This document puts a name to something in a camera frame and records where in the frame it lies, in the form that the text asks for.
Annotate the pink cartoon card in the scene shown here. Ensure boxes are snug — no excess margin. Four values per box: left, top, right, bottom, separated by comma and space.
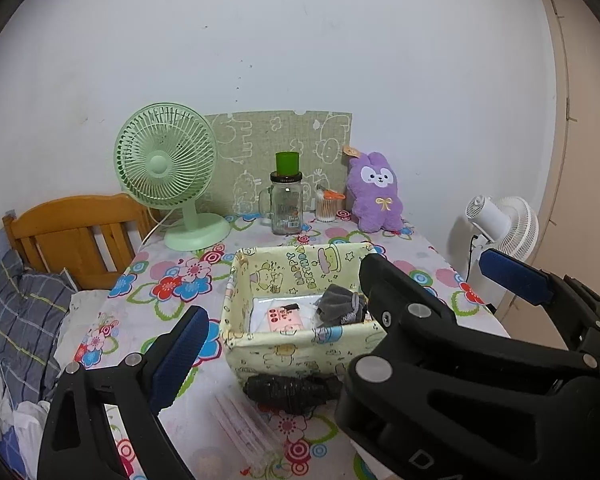
267, 302, 313, 333

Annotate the green desk fan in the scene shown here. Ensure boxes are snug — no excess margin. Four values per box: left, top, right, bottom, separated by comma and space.
114, 103, 231, 251

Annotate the blue plaid pillow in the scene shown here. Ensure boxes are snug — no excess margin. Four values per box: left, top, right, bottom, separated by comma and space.
0, 250, 78, 411

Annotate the white bedding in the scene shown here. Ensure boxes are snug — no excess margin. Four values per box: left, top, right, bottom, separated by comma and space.
0, 360, 51, 461

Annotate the green cartoon printed board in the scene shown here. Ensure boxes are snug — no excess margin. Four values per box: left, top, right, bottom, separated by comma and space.
203, 109, 353, 217

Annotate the cotton swab jar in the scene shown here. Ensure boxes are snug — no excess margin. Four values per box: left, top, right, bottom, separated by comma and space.
315, 187, 342, 222

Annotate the purple plush bunny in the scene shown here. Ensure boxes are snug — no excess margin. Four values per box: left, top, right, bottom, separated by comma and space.
344, 146, 407, 233

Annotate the floral tablecloth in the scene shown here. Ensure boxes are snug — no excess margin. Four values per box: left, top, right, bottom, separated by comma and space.
55, 210, 511, 480

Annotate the green plastic cup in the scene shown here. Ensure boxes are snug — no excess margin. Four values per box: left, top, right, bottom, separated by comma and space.
275, 151, 301, 175

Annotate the translucent white plastic packet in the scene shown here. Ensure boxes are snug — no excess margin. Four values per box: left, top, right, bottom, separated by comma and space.
210, 390, 286, 468

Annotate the grey sock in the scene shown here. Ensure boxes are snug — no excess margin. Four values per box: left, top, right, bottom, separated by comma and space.
314, 284, 368, 328

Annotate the black fabric bundle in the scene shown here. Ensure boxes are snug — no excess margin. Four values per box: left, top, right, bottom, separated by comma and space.
242, 372, 343, 416

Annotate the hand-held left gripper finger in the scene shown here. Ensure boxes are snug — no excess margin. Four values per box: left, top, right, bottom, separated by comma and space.
37, 306, 210, 480

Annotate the white fan cable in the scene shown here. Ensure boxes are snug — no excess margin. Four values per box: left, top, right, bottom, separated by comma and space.
140, 207, 173, 248

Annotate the white standing fan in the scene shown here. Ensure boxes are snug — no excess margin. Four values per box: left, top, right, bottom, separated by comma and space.
462, 196, 539, 306

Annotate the glass jar mug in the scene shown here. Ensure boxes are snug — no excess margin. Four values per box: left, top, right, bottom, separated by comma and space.
258, 172, 306, 236

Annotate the beige door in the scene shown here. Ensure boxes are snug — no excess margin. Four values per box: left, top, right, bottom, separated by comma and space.
495, 0, 600, 326

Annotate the yellow cartoon fabric box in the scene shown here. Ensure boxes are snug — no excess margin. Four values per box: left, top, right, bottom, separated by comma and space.
219, 241, 388, 396

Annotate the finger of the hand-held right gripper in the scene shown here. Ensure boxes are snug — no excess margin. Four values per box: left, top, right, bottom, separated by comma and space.
360, 254, 600, 386
479, 248, 600, 376

